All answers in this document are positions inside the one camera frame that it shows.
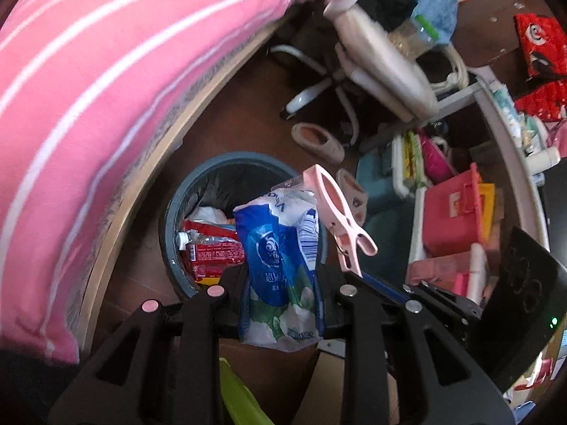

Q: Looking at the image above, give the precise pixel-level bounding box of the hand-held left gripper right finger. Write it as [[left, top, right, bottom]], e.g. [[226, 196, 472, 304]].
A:
[[316, 266, 517, 425]]

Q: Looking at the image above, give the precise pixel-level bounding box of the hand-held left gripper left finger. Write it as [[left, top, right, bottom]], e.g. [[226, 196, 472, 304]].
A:
[[46, 266, 249, 425]]

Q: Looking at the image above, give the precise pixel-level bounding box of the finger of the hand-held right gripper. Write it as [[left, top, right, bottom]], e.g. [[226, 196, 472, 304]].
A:
[[359, 270, 483, 319]]

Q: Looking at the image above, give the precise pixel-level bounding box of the pink clothespin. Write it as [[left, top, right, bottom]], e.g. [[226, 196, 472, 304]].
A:
[[302, 164, 378, 277]]

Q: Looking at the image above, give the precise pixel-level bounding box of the red snack bag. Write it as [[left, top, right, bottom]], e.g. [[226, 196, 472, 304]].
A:
[[181, 219, 246, 286]]

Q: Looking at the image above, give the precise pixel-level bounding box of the blue tissue packet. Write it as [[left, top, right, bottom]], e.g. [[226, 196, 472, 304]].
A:
[[232, 177, 326, 352]]

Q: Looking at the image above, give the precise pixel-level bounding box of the blue-grey waste bin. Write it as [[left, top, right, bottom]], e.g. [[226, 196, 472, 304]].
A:
[[158, 151, 329, 302]]

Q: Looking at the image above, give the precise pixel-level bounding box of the teal storage box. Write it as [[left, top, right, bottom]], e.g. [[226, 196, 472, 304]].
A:
[[354, 148, 419, 271]]

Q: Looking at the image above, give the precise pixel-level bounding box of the cardboard box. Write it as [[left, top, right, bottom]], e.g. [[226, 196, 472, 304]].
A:
[[301, 339, 399, 425]]

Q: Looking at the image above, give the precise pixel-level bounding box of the yellow box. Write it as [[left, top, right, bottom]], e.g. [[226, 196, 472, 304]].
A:
[[481, 183, 497, 240]]

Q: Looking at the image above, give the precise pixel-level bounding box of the lime green plastic object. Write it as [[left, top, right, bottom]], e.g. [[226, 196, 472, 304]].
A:
[[219, 356, 275, 425]]

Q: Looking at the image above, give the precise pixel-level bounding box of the pink slipper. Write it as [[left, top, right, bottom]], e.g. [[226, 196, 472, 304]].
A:
[[291, 123, 345, 164], [335, 167, 368, 226]]

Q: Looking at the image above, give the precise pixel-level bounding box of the pink plastic box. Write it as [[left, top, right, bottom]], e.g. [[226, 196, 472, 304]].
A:
[[423, 164, 483, 257]]

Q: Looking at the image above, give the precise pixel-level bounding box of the white crumpled paper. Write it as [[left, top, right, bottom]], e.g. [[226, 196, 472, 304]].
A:
[[192, 206, 229, 226]]

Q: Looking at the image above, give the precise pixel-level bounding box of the white bottle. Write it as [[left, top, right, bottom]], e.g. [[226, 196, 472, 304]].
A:
[[525, 146, 561, 173]]

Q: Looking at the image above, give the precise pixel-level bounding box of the white container with green packets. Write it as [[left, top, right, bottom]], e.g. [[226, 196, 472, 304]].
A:
[[392, 130, 426, 198]]

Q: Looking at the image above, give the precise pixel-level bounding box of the magenta pouch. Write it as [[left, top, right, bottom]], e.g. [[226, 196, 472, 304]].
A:
[[419, 133, 457, 184]]

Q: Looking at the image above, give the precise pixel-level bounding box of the black bin liner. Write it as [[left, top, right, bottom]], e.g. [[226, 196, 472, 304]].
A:
[[170, 161, 293, 231]]

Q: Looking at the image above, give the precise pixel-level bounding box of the white office chair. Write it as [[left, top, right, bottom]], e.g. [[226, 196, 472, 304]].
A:
[[270, 0, 470, 147]]

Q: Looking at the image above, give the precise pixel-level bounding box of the red printed bag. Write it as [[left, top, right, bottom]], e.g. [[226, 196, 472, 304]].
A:
[[514, 12, 567, 120]]

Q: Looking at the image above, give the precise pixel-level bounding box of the jar with green lid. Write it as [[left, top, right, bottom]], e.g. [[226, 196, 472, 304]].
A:
[[387, 15, 439, 60]]

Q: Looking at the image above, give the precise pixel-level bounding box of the pink striped bed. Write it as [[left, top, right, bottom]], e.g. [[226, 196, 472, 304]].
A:
[[0, 0, 335, 364]]

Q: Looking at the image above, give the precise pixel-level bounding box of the black garment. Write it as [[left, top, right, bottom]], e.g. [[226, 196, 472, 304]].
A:
[[359, 0, 419, 34]]

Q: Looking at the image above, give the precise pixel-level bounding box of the blue garment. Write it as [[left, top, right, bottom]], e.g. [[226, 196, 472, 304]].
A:
[[392, 0, 461, 45]]

